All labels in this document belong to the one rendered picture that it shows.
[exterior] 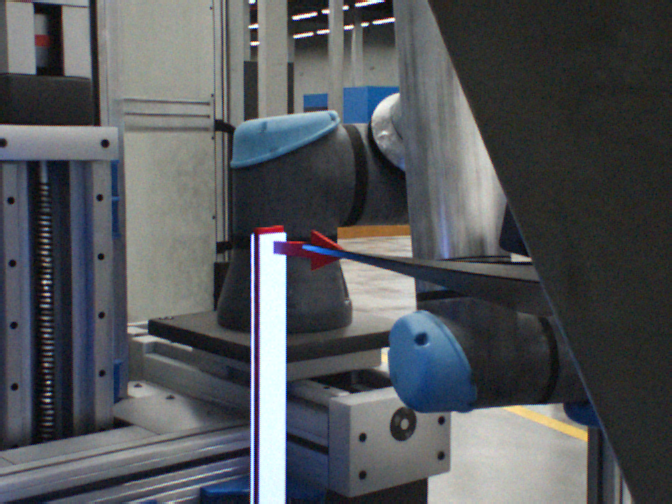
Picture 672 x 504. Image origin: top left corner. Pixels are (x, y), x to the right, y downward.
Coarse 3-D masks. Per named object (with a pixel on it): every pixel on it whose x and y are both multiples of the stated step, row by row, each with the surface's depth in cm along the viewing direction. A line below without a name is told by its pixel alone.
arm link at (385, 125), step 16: (384, 112) 119; (400, 112) 116; (368, 128) 120; (384, 128) 118; (400, 128) 116; (368, 144) 120; (384, 144) 117; (400, 144) 117; (368, 160) 119; (384, 160) 118; (400, 160) 117; (368, 176) 119; (384, 176) 119; (400, 176) 118; (368, 192) 119; (384, 192) 120; (400, 192) 120; (368, 208) 121; (384, 208) 121; (400, 208) 122; (368, 224) 124; (384, 224) 125; (400, 224) 126
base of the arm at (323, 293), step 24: (240, 240) 119; (288, 240) 117; (336, 240) 121; (240, 264) 119; (288, 264) 117; (336, 264) 121; (240, 288) 118; (288, 288) 116; (312, 288) 117; (336, 288) 119; (240, 312) 117; (288, 312) 116; (312, 312) 116; (336, 312) 118
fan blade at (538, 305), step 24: (384, 264) 52; (408, 264) 51; (432, 264) 51; (456, 264) 52; (480, 264) 53; (504, 264) 56; (528, 264) 55; (456, 288) 66; (480, 288) 65; (504, 288) 64; (528, 288) 64; (528, 312) 70; (552, 312) 69
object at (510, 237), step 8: (504, 216) 70; (512, 216) 69; (504, 224) 70; (512, 224) 69; (504, 232) 70; (512, 232) 69; (504, 240) 70; (512, 240) 69; (520, 240) 69; (504, 248) 70; (512, 248) 70; (520, 248) 69; (528, 256) 69
